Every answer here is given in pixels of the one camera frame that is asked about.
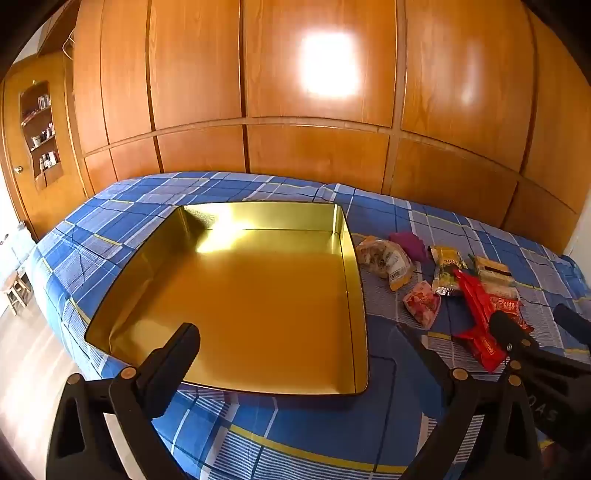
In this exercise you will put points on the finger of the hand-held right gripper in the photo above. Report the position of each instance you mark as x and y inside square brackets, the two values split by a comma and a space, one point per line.
[510, 330]
[575, 323]

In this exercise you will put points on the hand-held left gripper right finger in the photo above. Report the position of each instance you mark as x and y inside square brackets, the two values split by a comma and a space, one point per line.
[455, 384]

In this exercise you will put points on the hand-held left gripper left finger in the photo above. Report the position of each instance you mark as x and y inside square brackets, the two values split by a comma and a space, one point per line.
[178, 350]

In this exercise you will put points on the dark red printed snack packet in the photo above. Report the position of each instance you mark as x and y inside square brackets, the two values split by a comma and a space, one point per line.
[505, 304]

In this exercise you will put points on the red snack packet gold print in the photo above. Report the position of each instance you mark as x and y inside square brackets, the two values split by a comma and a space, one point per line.
[485, 350]

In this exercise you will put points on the peanut bar with red ends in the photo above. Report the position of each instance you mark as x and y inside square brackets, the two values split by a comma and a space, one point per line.
[501, 288]

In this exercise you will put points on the long plain red snack packet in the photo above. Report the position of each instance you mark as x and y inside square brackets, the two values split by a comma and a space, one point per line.
[475, 300]

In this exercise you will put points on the cracker packet with green ends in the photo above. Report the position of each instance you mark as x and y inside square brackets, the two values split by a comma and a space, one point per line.
[491, 266]

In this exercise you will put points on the square metal tin box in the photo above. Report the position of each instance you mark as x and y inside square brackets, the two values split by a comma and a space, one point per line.
[240, 300]

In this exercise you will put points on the yellow green snack packet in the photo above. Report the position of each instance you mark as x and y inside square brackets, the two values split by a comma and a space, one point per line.
[448, 272]

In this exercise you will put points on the pink snack packet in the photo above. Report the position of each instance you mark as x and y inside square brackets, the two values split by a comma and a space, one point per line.
[422, 304]

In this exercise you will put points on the purple snack packet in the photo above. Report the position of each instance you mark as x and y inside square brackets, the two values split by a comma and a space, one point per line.
[411, 244]

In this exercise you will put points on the clear pastry snack bag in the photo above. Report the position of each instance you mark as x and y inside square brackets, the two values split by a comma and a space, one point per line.
[383, 261]

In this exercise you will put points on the blue plaid bedsheet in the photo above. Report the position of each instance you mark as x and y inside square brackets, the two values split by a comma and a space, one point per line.
[277, 438]

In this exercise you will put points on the small wooden stool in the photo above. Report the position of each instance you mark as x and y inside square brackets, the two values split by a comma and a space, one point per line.
[11, 282]

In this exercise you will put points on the wooden door with shelf niche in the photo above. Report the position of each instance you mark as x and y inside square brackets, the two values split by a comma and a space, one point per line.
[51, 203]

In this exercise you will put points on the group of small bottles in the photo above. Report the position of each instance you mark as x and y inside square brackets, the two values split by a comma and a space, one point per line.
[41, 134]

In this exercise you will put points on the wooden wardrobe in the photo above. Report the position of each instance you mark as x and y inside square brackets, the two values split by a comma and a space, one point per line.
[198, 69]

